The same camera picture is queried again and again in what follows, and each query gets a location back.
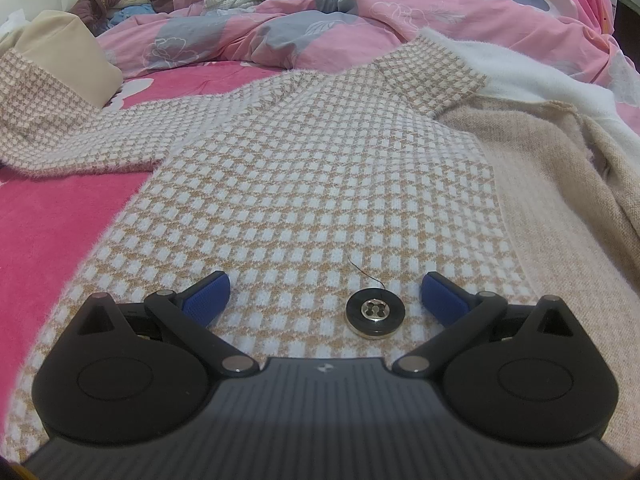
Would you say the pink floral bed sheet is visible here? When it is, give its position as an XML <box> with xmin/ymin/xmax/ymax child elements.
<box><xmin>0</xmin><ymin>57</ymin><xmax>281</xmax><ymax>401</ymax></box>

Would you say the cream cloth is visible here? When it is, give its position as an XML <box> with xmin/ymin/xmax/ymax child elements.
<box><xmin>0</xmin><ymin>9</ymin><xmax>124</xmax><ymax>108</ymax></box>

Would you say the beige white checked knit sweater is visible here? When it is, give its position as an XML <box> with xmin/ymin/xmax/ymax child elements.
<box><xmin>0</xmin><ymin>30</ymin><xmax>531</xmax><ymax>463</ymax></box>

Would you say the light blue cloth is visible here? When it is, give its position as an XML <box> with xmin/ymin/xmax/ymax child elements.
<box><xmin>107</xmin><ymin>2</ymin><xmax>153</xmax><ymax>26</ymax></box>

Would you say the beige knit garment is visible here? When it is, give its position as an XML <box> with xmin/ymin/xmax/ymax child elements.
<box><xmin>437</xmin><ymin>97</ymin><xmax>640</xmax><ymax>371</ymax></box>

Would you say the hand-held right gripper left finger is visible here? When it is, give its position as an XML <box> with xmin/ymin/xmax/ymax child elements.
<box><xmin>75</xmin><ymin>270</ymin><xmax>261</xmax><ymax>376</ymax></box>

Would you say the white fluffy garment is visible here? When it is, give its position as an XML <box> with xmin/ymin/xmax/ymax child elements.
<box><xmin>425</xmin><ymin>27</ymin><xmax>640</xmax><ymax>146</ymax></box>

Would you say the pink floral duvet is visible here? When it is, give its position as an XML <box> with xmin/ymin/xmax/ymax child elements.
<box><xmin>95</xmin><ymin>0</ymin><xmax>640</xmax><ymax>136</ymax></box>

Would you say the black round button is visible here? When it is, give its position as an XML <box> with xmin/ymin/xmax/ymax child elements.
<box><xmin>346</xmin><ymin>287</ymin><xmax>407</xmax><ymax>340</ymax></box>

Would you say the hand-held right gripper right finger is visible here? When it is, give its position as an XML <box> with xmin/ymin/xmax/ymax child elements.
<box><xmin>392</xmin><ymin>271</ymin><xmax>573</xmax><ymax>378</ymax></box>

